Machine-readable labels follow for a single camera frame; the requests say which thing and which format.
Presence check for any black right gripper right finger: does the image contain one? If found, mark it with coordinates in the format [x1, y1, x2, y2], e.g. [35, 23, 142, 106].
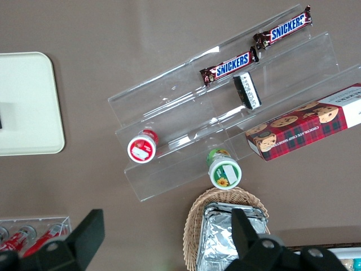
[225, 208, 297, 271]

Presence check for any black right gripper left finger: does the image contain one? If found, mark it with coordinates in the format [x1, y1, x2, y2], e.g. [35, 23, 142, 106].
[16, 208, 105, 271]

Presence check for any aluminium foil tray stack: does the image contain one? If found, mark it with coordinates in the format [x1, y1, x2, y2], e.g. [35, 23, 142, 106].
[196, 202, 269, 271]

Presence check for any light wicker oval basket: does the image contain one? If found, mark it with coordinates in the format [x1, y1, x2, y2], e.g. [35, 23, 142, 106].
[182, 186, 271, 271]

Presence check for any cream plastic serving tray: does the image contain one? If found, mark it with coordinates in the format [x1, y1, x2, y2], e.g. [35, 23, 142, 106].
[0, 51, 65, 156]

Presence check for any clear acrylic bottle rack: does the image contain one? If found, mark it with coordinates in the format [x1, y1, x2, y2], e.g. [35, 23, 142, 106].
[0, 216, 72, 255]

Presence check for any green lid yogurt cup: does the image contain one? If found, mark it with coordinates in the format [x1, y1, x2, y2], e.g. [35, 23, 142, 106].
[205, 148, 243, 190]

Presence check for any white rectangular snack bin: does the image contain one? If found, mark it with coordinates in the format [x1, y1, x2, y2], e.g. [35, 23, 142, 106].
[293, 247, 361, 271]

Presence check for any red lid yogurt cup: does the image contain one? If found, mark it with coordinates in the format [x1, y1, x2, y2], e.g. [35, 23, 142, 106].
[126, 129, 160, 164]

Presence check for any red tartan cookie box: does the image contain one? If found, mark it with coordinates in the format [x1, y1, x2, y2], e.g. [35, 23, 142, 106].
[244, 83, 361, 162]

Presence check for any clear acrylic tiered stand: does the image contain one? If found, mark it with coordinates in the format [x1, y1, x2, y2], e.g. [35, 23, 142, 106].
[107, 3, 361, 203]

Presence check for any small black white carton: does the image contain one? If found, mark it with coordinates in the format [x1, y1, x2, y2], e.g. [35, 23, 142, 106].
[232, 71, 262, 110]

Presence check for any Snickers chocolate bar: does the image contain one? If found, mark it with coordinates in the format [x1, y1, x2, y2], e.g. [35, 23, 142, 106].
[253, 5, 313, 51]
[199, 46, 259, 87]

